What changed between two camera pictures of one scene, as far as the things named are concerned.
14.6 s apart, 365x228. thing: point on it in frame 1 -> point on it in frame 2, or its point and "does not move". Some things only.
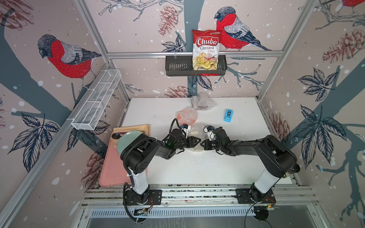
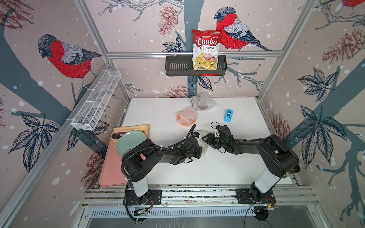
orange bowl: x=187 y=116 does not move
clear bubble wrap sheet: x=202 y=101 does not move
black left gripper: x=191 y=139 -> x=199 y=151
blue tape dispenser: x=228 y=115 does not move
